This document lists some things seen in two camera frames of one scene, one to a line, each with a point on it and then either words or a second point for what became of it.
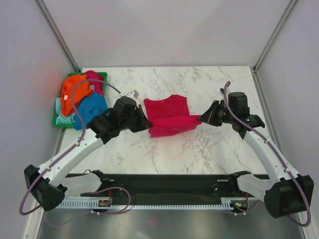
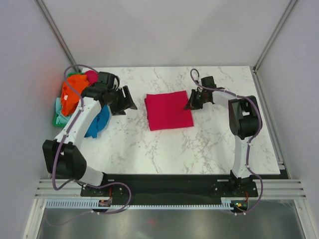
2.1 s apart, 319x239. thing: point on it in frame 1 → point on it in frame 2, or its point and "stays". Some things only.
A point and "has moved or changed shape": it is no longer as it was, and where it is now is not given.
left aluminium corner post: x=58 y=34 stays
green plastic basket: x=104 y=75 stays
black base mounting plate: x=168 y=186 stays
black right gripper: x=210 y=115 → x=192 y=104
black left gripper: x=144 y=123 → x=116 y=110
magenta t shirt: x=170 y=115 has moved or changed shape
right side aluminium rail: x=262 y=96 stays
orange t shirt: x=73 y=87 stays
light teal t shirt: x=62 y=118 stays
